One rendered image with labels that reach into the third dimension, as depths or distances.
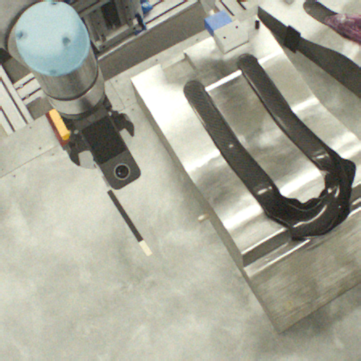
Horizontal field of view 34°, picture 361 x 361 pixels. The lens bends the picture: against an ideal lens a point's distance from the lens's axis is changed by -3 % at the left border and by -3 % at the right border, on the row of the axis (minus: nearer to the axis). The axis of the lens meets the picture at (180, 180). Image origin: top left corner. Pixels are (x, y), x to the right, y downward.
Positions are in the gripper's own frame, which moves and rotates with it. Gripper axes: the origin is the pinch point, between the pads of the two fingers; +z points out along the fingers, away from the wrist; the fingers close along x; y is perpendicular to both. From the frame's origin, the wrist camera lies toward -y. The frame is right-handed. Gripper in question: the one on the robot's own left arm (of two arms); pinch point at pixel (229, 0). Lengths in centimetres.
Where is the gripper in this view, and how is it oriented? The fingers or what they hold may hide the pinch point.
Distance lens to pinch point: 101.7
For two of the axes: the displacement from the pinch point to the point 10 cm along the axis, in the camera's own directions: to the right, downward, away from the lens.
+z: 0.7, 3.3, 9.4
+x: -8.7, 4.8, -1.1
